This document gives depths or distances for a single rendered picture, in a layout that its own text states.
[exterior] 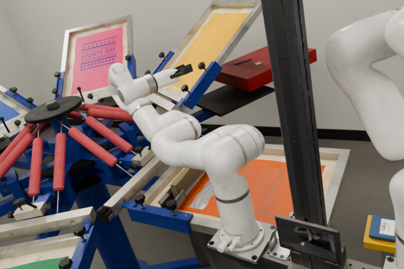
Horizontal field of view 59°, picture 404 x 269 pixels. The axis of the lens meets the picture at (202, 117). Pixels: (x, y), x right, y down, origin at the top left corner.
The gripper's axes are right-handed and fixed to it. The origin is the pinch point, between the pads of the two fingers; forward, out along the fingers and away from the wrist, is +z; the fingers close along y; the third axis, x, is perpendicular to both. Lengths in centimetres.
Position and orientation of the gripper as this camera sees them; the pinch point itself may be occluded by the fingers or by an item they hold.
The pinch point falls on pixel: (184, 68)
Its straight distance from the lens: 144.4
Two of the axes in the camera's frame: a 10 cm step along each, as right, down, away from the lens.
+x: -3.0, -9.1, -2.9
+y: 5.4, 0.9, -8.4
